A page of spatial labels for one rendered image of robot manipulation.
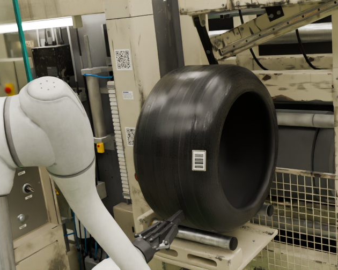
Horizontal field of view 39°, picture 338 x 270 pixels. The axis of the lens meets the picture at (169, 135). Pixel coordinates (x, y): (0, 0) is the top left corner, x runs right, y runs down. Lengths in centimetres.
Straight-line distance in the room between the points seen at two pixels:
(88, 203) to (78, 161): 15
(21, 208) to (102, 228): 88
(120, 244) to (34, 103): 40
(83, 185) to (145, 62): 87
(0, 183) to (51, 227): 108
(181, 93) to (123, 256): 62
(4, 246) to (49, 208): 108
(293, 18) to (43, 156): 118
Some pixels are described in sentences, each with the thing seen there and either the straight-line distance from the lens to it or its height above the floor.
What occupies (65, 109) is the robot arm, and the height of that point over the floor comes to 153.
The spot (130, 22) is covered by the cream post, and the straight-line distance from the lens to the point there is 172.
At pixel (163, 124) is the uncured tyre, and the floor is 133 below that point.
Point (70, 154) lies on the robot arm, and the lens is 89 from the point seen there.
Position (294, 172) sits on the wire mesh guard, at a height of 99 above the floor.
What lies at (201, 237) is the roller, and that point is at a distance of 168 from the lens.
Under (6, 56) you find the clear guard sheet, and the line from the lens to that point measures 180.
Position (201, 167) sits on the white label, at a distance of 142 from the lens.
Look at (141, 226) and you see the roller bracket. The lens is 178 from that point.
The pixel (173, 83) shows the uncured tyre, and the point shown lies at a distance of 157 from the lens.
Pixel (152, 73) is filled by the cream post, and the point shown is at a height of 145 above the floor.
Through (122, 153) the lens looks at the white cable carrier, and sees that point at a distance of 189.
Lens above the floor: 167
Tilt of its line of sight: 15 degrees down
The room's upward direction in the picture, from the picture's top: 7 degrees counter-clockwise
